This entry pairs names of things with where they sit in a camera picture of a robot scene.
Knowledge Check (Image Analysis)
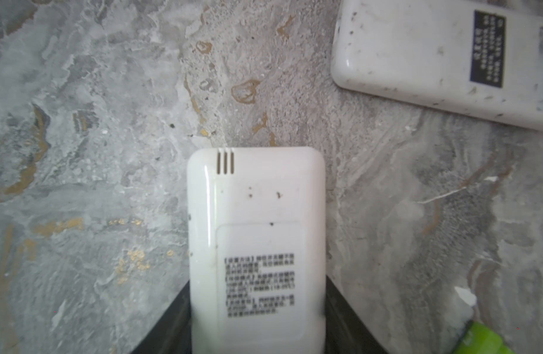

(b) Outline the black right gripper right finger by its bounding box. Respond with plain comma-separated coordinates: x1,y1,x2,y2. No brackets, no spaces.
325,277,388,354

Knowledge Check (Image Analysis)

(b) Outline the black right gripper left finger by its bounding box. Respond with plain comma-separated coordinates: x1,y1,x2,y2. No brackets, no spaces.
131,281,192,354

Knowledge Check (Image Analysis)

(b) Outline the green battery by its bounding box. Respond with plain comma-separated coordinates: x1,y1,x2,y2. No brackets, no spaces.
452,321,515,354

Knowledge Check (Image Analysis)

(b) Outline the white remote with green screen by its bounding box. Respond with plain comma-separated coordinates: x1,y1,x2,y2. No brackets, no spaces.
187,147,326,353

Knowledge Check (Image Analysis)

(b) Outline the white air conditioner remote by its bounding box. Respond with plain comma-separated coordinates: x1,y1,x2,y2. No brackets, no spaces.
330,1,543,131

